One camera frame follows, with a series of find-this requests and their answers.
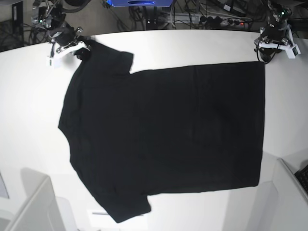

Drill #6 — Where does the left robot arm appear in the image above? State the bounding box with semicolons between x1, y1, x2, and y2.
254;0;293;52

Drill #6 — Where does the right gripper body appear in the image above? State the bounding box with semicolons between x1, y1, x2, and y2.
49;26;83;48

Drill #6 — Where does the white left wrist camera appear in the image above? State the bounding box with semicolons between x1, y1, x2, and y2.
285;44;301;59

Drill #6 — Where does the white partition panel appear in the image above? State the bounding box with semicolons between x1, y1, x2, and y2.
247;158;308;231
0;168;78;231

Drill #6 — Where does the black keyboard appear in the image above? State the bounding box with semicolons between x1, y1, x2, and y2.
295;166;308;192

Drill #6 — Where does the white power strip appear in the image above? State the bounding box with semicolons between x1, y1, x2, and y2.
162;13;252;29

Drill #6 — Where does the white right partition panel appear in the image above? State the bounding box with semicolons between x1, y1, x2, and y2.
247;158;308;231

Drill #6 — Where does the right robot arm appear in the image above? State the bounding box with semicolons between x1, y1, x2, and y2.
31;0;91;66

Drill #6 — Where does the black T-shirt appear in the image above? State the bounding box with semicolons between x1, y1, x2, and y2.
58;40;265;223

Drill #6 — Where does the blue box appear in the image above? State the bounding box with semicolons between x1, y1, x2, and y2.
106;0;173;7

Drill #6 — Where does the white left partition panel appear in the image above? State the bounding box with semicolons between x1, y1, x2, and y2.
0;168;78;231

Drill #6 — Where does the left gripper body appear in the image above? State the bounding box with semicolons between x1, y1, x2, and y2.
258;23;293;46

